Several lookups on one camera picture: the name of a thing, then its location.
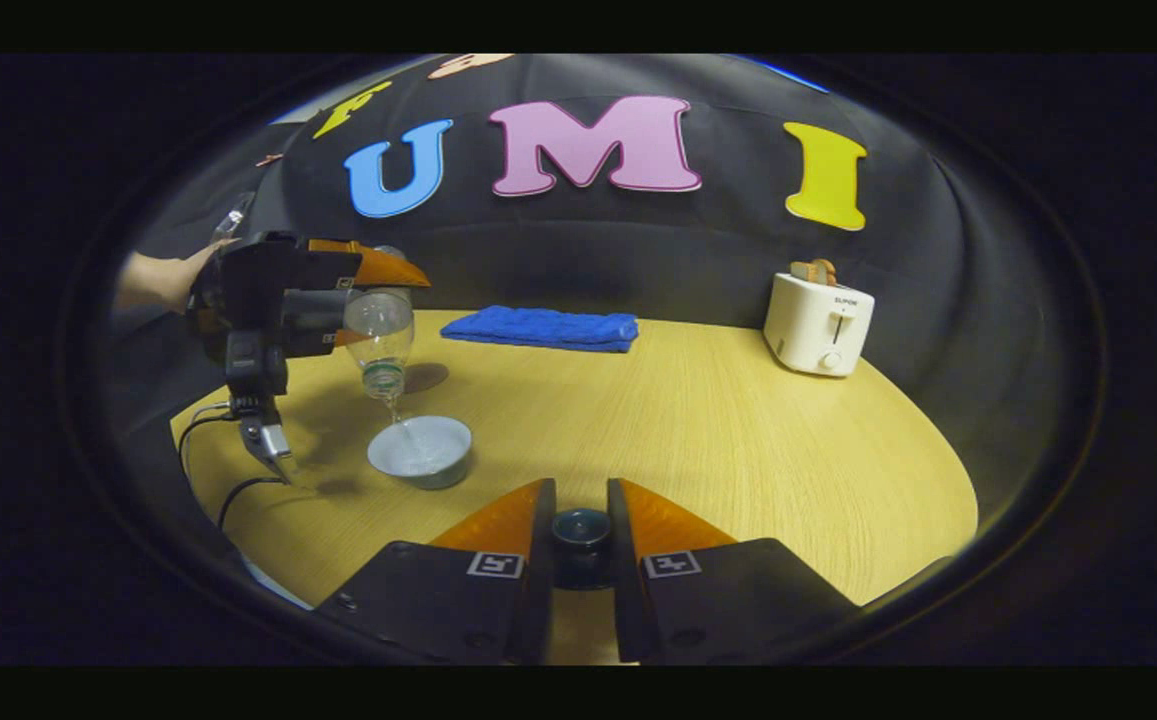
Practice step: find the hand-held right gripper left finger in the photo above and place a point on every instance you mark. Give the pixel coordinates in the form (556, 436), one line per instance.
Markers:
(538, 580)

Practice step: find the toast slice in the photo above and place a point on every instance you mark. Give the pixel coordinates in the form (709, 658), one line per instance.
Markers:
(802, 271)
(826, 270)

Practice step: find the folded blue towel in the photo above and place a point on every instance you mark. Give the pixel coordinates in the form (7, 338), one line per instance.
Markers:
(548, 328)

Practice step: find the white toaster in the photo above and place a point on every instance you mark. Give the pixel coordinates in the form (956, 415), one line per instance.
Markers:
(813, 330)

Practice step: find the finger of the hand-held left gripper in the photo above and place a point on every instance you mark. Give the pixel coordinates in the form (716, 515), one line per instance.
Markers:
(388, 268)
(318, 320)

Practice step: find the clear plastic water bottle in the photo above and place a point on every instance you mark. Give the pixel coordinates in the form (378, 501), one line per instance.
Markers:
(378, 330)

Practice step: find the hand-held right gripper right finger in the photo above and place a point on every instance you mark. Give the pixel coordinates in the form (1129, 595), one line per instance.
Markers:
(626, 580)

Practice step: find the dark blue teacup lid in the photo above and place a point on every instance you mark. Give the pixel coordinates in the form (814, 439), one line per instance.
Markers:
(581, 530)

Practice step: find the blue white teacup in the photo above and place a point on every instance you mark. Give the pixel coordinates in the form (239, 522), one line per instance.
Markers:
(418, 455)

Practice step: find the round brown coaster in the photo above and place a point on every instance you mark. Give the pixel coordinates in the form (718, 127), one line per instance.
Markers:
(430, 377)

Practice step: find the black backdrop cloth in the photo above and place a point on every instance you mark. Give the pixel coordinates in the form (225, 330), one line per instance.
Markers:
(638, 250)

